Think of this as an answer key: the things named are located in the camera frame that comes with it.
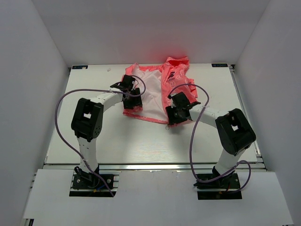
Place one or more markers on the blue label corner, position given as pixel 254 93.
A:
pixel 79 67
pixel 219 65

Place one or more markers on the pink jacket white lining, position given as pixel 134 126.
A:
pixel 160 81

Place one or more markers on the aluminium rail front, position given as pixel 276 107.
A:
pixel 120 167

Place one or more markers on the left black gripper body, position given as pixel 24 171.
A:
pixel 129 90

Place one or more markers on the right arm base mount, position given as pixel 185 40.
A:
pixel 225 188

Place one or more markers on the blue label left corner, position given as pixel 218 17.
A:
pixel 79 67

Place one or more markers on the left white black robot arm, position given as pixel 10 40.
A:
pixel 88 117

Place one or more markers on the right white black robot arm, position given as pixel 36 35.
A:
pixel 235 133

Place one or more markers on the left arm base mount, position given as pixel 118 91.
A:
pixel 85 184

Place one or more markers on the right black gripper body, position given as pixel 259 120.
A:
pixel 178 108

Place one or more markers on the blue label right corner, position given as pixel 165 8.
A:
pixel 219 65

